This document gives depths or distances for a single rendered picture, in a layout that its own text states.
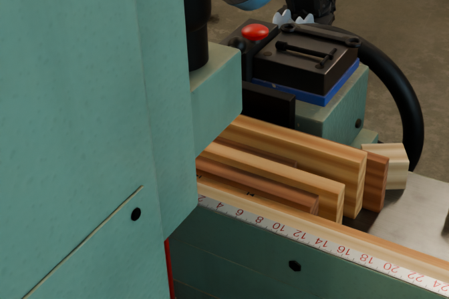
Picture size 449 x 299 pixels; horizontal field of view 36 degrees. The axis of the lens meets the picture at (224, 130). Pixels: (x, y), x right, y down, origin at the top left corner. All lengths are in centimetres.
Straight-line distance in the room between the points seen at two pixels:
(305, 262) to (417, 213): 16
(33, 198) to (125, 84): 8
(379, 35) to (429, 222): 236
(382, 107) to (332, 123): 179
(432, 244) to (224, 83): 25
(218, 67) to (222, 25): 250
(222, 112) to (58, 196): 31
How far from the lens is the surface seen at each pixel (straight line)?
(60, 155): 33
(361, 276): 59
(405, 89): 93
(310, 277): 62
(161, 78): 46
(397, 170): 73
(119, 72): 35
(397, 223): 71
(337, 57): 77
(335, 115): 76
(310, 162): 68
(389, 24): 313
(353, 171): 67
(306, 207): 65
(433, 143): 240
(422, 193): 75
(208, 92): 60
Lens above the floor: 137
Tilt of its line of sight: 35 degrees down
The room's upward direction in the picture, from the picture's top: 2 degrees counter-clockwise
